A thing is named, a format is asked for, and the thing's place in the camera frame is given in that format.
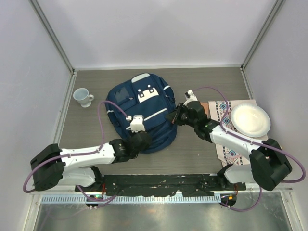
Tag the navy blue student backpack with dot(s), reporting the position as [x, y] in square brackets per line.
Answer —
[150, 96]

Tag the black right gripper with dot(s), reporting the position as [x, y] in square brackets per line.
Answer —
[174, 115]

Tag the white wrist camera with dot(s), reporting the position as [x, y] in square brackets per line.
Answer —
[136, 123]
[190, 97]

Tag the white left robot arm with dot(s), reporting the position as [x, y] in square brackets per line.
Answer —
[54, 166]

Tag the light blue cup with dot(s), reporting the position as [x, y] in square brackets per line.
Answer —
[83, 97]

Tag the tan leather wallet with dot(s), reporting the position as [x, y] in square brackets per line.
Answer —
[206, 108]

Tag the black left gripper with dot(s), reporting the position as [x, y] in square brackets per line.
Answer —
[132, 134]

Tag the patterned white placemat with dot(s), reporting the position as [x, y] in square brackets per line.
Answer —
[221, 111]

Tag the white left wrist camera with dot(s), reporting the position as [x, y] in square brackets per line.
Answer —
[136, 123]

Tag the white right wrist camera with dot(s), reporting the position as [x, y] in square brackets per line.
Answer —
[190, 97]

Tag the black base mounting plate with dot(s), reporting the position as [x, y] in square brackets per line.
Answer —
[162, 185]

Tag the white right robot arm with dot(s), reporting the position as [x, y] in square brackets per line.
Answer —
[267, 167]

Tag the perforated metal rail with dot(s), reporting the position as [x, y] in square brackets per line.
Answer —
[177, 198]

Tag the white paper plate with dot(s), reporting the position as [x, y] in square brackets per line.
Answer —
[250, 120]

